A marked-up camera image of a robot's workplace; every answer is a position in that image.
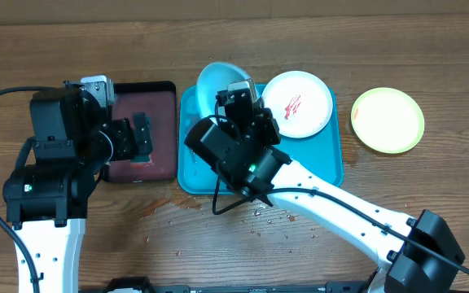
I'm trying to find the green and orange sponge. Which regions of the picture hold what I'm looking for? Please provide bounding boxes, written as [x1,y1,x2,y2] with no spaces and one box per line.
[129,155,154,168]

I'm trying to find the white plate with sauce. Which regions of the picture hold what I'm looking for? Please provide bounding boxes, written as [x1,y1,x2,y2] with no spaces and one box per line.
[261,71,334,138]

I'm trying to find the light blue plate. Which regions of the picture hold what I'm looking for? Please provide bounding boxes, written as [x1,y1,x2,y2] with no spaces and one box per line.
[195,62,251,118]

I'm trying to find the yellow-green plate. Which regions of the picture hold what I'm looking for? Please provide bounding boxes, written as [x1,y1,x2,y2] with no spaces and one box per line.
[350,87,425,155]

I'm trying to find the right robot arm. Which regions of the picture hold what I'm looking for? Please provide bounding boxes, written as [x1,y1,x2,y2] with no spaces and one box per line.
[185,108,465,292]

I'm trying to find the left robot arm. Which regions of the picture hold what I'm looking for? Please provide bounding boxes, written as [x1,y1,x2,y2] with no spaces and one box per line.
[2,87,153,292]

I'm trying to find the black rectangular sponge tray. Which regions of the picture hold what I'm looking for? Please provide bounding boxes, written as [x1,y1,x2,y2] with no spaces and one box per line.
[103,81,178,183]

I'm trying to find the teal plastic tray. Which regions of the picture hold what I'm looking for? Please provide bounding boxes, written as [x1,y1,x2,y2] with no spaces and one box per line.
[178,86,344,195]

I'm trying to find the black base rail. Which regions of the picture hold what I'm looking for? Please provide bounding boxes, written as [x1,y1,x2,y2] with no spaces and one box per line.
[79,276,376,293]

